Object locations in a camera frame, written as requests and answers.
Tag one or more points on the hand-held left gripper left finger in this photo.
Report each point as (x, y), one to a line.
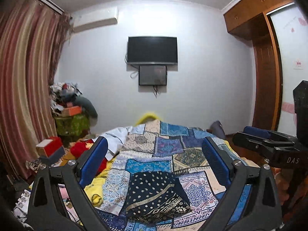
(93, 158)

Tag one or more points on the white cloth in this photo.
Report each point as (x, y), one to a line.
(115, 139)

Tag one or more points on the brown wooden wardrobe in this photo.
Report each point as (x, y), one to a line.
(264, 65)

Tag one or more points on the black wall television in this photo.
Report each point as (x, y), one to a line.
(152, 50)

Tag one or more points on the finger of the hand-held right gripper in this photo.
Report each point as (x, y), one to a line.
(255, 143)
(257, 131)

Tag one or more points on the grey bag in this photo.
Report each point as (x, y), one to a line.
(217, 130)

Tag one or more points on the navy patterned hooded garment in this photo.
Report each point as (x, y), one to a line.
(154, 195)

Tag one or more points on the white red door sticker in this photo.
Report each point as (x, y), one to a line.
(298, 63)

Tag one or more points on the zebra print cloth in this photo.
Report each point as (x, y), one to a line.
(33, 164)

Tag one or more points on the orange box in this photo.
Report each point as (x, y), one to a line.
(72, 110)

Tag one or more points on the striped pink curtain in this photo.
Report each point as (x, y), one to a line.
(26, 77)

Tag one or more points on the blue patchwork bedsheet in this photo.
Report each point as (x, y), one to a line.
(168, 146)

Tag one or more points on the red and white box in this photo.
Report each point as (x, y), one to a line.
(51, 144)

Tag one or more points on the small dark wall screen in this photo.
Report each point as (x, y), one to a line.
(152, 74)

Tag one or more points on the green patterned cloth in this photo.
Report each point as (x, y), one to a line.
(72, 125)

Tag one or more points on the pile of mixed clothes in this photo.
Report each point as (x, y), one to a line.
(65, 93)

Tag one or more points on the yellow fuzzy bundle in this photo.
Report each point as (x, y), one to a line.
(148, 118)

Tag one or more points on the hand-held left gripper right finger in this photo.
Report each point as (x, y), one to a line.
(214, 158)

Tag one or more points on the white air conditioner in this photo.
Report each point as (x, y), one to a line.
(96, 20)

